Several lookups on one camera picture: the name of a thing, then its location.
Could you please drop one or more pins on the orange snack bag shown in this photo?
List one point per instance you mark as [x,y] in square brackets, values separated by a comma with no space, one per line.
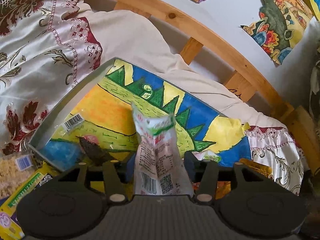
[223,187]

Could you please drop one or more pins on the small green snack packet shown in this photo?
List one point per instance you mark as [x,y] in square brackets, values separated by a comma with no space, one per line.
[211,157]

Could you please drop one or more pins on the grey tray with dragon drawing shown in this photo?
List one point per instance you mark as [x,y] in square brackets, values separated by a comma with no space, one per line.
[112,105]

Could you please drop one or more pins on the floral satin quilt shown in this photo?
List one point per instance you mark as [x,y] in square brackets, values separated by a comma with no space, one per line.
[30,42]

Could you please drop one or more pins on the yellow brown snack packet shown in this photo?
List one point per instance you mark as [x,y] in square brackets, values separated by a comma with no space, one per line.
[257,168]

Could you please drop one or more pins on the beige bed sheet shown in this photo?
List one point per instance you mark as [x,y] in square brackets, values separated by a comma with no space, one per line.
[140,45]

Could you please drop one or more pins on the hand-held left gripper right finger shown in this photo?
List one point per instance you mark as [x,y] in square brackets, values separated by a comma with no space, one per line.
[190,163]

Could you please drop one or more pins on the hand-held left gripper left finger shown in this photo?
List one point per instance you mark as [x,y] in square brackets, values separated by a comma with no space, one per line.
[129,171]

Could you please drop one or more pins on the landscape drawing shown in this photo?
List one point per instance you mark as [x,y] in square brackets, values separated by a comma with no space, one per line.
[277,17]

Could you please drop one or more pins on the white and green snack packet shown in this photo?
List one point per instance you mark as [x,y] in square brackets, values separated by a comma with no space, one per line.
[160,150]

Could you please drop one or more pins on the green and yellow stick packet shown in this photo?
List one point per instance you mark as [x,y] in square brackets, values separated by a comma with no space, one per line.
[27,185]

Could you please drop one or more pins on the clear packet with dark snack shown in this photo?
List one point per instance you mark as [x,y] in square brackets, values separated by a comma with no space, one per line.
[92,150]

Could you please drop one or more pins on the clear bag of flakes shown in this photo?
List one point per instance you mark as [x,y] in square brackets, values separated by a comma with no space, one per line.
[10,175]

